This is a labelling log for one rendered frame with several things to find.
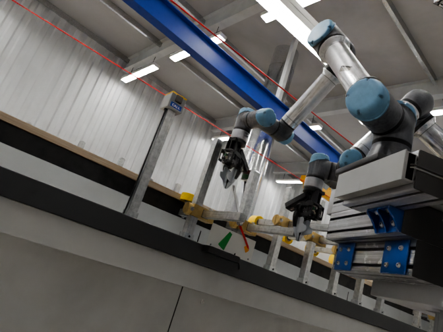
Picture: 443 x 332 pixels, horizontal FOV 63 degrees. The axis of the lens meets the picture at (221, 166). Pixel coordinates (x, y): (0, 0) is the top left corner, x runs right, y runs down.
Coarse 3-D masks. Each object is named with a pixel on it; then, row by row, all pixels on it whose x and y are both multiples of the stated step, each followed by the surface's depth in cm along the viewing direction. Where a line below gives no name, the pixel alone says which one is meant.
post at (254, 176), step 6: (252, 174) 170; (258, 174) 171; (252, 180) 168; (246, 186) 170; (252, 186) 168; (246, 192) 168; (252, 192) 168; (246, 198) 166; (252, 198) 168; (246, 204) 165; (240, 210) 166; (246, 210) 165; (240, 234) 162
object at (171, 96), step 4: (172, 92) 144; (176, 92) 145; (168, 96) 146; (172, 96) 144; (164, 100) 147; (168, 100) 144; (172, 100) 144; (184, 100) 147; (164, 104) 145; (168, 104) 143; (180, 104) 146; (184, 104) 147; (160, 108) 147; (164, 108) 145; (168, 108) 145; (172, 108) 144; (176, 112) 146; (180, 112) 146
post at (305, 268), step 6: (324, 204) 198; (312, 222) 195; (318, 222) 194; (306, 246) 192; (312, 246) 190; (306, 252) 190; (312, 252) 190; (306, 258) 189; (306, 264) 187; (300, 270) 188; (306, 270) 186; (300, 276) 187; (306, 276) 186
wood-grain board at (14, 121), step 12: (12, 120) 130; (36, 132) 134; (60, 144) 139; (72, 144) 141; (84, 156) 144; (96, 156) 147; (108, 168) 150; (120, 168) 152; (168, 192) 165; (300, 252) 214; (324, 264) 226; (348, 276) 241
